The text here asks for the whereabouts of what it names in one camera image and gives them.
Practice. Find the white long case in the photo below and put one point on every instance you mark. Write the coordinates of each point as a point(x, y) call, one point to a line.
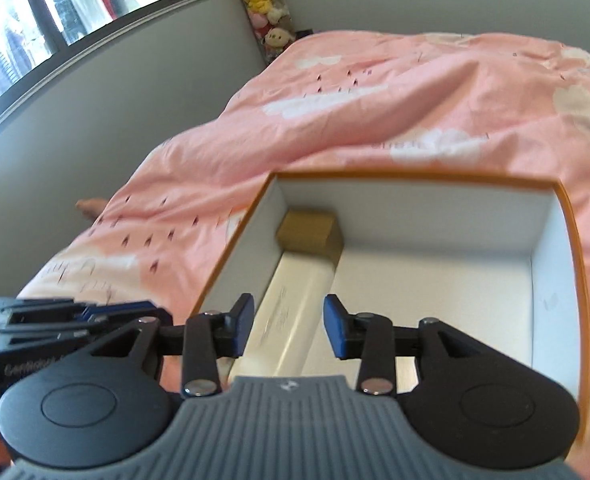
point(295, 305)

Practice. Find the skin-coloured object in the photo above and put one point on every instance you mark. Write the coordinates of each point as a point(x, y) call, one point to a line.
point(92, 208)

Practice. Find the orange cardboard box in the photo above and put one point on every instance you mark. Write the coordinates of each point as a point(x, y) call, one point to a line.
point(425, 285)

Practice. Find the dark framed window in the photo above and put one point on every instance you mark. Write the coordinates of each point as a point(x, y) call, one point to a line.
point(40, 15)

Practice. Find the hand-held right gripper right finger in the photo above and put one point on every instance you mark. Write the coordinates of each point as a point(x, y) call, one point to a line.
point(336, 327)

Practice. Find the gold jewellery box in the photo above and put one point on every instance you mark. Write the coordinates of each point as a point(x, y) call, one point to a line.
point(305, 232)

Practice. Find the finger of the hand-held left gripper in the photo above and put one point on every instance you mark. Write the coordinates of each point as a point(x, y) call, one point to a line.
point(115, 309)
point(75, 332)

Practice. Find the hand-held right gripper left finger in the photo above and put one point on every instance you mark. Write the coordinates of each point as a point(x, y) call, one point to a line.
point(242, 325)

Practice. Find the pink printed blanket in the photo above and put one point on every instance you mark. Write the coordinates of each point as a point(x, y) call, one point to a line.
point(375, 110)

